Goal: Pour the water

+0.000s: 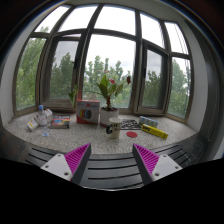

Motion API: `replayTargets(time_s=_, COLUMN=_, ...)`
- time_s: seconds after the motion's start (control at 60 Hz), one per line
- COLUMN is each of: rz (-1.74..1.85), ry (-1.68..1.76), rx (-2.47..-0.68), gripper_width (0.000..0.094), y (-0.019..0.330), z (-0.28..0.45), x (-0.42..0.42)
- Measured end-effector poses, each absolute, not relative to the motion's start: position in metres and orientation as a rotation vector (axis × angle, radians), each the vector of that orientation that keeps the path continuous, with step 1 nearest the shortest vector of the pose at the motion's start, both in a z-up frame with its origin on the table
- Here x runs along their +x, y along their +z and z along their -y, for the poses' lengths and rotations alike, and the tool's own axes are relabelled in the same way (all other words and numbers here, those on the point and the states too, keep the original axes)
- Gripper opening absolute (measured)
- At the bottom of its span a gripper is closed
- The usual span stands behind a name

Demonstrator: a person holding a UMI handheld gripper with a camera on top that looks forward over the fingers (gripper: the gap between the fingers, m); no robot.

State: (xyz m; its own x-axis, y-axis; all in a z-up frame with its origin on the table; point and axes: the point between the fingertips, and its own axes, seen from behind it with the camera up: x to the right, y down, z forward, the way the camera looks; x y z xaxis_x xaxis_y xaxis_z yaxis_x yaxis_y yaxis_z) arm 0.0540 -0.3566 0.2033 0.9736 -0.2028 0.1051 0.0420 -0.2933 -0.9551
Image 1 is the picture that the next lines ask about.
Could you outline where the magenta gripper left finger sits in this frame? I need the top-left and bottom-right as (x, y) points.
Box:
(42, 143), (91, 185)

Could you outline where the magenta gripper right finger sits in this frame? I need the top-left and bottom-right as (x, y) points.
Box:
(132, 144), (182, 185)

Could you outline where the clear plastic water bottle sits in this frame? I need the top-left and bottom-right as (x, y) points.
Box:
(37, 105), (49, 137)

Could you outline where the red round coaster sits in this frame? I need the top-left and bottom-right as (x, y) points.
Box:
(126, 131), (138, 138)

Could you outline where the yellow glue box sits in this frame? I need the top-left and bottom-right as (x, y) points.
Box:
(141, 124), (168, 139)

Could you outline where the dark colourful book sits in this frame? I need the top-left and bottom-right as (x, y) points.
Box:
(49, 115), (70, 129)

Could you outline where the light blue patterned box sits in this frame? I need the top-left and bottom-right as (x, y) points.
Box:
(139, 116), (158, 128)

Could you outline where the black lattice trivet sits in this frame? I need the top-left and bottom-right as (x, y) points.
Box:
(121, 119), (141, 130)

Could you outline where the red filament box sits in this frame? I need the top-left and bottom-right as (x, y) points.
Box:
(76, 100), (100, 124)

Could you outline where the small white yellow box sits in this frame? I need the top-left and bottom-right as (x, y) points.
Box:
(27, 118), (39, 131)

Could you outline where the white packet behind bottle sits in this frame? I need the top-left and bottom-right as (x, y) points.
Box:
(44, 109), (53, 122)

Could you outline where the white pot with green plant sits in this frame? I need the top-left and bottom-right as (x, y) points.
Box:
(68, 74), (131, 127)

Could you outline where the cream mug with black handle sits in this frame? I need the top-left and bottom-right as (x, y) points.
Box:
(106, 117), (122, 139)

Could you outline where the dark window frame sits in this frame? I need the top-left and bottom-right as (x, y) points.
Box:
(13, 3), (193, 121)

